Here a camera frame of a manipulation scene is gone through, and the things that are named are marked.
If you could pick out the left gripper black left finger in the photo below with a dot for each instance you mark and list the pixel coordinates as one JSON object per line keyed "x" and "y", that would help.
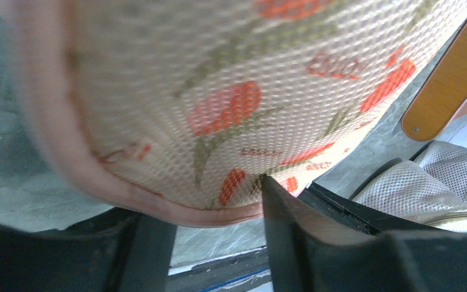
{"x": 119, "y": 250}

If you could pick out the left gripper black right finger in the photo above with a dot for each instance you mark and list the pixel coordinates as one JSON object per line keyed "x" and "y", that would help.
{"x": 432, "y": 260}

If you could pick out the floral mesh laundry bag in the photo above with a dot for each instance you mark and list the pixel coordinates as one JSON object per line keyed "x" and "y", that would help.
{"x": 177, "y": 109}

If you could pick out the orange wooden shelf rack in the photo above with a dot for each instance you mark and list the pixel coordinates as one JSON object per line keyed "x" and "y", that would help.
{"x": 443, "y": 97}

